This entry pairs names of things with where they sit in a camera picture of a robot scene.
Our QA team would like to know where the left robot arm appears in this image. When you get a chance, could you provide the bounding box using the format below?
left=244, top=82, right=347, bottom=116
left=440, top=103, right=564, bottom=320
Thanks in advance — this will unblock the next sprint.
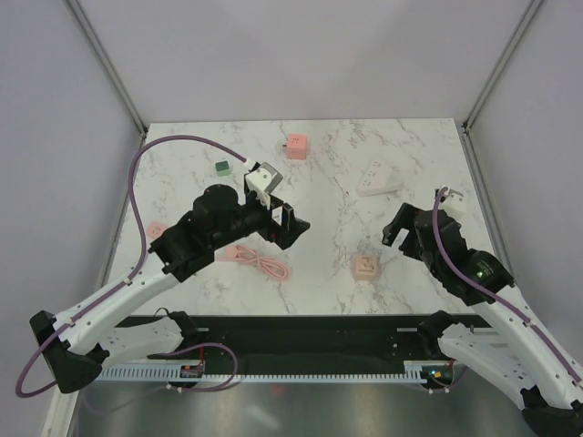
left=29, top=184, right=311, bottom=394

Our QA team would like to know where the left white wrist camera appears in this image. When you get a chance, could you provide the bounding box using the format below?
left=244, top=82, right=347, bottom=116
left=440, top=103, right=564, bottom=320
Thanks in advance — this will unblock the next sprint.
left=244, top=159, right=283, bottom=209

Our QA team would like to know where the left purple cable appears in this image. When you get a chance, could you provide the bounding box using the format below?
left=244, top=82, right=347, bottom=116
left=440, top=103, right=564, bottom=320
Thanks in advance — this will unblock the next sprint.
left=15, top=135, right=256, bottom=396

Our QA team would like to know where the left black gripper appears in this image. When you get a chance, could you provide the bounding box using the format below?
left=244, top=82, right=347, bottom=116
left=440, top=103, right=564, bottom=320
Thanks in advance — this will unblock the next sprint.
left=211, top=189, right=310, bottom=250

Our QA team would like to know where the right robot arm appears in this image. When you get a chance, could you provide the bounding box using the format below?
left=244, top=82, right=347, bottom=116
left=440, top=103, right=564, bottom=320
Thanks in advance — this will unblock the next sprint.
left=382, top=196, right=582, bottom=436

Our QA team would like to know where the white slotted cable duct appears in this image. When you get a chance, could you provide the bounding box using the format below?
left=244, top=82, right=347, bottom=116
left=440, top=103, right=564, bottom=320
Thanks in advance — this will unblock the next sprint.
left=97, top=361, right=427, bottom=384

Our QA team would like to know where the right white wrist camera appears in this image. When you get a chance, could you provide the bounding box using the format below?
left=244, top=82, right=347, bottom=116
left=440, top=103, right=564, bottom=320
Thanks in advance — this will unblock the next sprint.
left=435, top=187, right=467, bottom=221

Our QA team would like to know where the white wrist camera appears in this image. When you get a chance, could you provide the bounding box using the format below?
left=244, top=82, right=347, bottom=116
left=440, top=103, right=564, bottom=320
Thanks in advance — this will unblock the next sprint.
left=435, top=187, right=467, bottom=221
left=244, top=159, right=283, bottom=209

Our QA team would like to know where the white triangular power strip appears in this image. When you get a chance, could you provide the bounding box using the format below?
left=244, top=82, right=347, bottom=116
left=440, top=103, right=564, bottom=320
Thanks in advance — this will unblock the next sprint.
left=356, top=157, right=403, bottom=197

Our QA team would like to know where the beige deer cube socket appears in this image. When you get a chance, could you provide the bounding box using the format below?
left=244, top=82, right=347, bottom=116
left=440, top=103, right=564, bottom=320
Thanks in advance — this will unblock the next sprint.
left=354, top=254, right=379, bottom=281

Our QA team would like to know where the pink power strip with cord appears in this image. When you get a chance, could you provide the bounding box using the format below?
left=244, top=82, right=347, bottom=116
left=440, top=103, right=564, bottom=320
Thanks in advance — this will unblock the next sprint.
left=147, top=221, right=291, bottom=282

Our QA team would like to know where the green cube plug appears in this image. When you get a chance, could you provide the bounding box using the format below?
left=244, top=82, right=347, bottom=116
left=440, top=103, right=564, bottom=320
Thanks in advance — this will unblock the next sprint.
left=215, top=160, right=231, bottom=177

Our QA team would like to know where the pink cube socket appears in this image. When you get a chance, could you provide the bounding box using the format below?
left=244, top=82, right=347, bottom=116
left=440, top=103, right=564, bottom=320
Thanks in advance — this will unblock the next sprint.
left=284, top=134, right=308, bottom=160

